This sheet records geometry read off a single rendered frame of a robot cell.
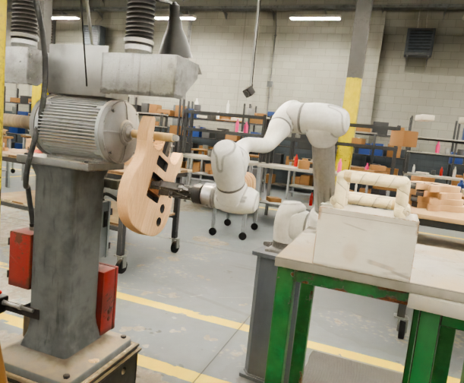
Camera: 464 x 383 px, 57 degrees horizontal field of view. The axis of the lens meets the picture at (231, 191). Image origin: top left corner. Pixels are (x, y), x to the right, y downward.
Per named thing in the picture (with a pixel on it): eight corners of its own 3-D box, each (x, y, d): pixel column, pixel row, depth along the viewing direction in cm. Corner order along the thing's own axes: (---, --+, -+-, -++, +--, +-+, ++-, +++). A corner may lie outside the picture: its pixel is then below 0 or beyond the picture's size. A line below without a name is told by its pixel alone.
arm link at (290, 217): (279, 235, 238) (282, 197, 235) (310, 242, 229) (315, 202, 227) (267, 240, 223) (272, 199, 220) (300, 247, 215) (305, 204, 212)
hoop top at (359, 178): (335, 181, 122) (336, 170, 122) (336, 180, 125) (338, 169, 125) (410, 191, 115) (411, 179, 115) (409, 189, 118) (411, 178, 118)
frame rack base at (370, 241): (311, 264, 125) (319, 206, 123) (319, 252, 139) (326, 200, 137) (411, 283, 116) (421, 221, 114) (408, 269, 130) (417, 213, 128)
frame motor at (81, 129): (22, 155, 171) (24, 90, 168) (69, 154, 197) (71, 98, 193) (106, 166, 158) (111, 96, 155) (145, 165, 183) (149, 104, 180)
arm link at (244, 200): (225, 197, 163) (219, 170, 155) (263, 202, 158) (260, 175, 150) (215, 216, 156) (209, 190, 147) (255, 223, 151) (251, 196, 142)
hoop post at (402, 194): (393, 216, 117) (398, 183, 116) (392, 215, 120) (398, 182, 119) (405, 219, 116) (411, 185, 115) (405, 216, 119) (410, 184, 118)
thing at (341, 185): (332, 207, 123) (336, 175, 122) (333, 206, 126) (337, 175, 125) (343, 209, 122) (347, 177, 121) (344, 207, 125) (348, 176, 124)
